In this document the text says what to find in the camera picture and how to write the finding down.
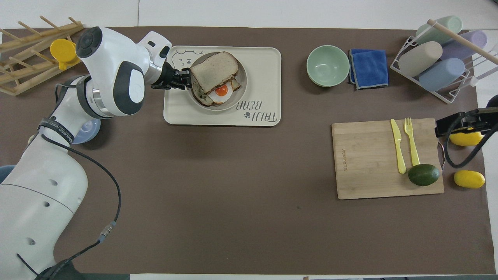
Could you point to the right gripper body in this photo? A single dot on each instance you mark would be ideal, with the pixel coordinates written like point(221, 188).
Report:
point(484, 118)

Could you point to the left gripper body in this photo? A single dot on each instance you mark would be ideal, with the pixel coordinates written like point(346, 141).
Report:
point(165, 77)

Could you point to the brown bread slice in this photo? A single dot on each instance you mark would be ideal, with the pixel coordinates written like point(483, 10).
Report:
point(214, 70)

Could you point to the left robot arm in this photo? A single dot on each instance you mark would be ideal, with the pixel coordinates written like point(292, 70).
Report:
point(39, 194)

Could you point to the grey round plate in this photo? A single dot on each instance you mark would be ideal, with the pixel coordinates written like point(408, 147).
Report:
point(240, 99)

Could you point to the bread slice with filling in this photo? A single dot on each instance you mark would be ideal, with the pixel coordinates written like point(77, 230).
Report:
point(202, 99)

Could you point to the yellow lemon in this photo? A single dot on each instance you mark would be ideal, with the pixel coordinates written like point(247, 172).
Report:
point(467, 139)
point(469, 179)

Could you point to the fried egg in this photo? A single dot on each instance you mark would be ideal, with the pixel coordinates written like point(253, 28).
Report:
point(221, 92)

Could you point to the blue cup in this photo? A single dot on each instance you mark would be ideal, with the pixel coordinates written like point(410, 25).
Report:
point(441, 74)

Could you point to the purple cup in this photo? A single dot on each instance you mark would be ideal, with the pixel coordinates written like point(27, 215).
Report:
point(469, 44)

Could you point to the yellow plastic fork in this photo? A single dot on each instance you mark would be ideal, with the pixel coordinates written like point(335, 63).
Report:
point(412, 144)

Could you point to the wooden rod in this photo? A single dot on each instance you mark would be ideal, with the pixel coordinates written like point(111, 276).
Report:
point(463, 42)

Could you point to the cream tray with bear print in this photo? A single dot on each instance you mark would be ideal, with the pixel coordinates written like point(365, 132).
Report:
point(264, 77)

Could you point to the green avocado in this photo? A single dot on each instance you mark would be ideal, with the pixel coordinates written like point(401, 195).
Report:
point(423, 175)

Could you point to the beige cup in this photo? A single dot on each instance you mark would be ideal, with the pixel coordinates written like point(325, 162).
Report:
point(420, 58)

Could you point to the yellow plastic knife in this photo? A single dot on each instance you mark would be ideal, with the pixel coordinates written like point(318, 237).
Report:
point(398, 147)

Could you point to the light blue bowl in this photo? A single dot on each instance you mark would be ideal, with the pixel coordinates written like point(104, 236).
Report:
point(87, 134)

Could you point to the green cup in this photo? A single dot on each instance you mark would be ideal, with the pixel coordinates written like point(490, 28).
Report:
point(441, 28)

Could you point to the yellow cup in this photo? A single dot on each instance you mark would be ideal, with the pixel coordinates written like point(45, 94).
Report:
point(63, 52)

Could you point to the blue cloth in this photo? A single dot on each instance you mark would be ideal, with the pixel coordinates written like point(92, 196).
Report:
point(369, 69)

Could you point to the wooden cutting board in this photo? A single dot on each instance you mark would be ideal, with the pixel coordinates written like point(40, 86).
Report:
point(365, 159)

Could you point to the wooden dish rack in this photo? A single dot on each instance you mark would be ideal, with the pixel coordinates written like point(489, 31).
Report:
point(23, 66)

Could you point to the green bowl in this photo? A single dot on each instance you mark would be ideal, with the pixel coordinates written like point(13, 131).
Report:
point(327, 66)

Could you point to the dark blue bowl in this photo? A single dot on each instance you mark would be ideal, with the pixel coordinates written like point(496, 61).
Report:
point(5, 173)

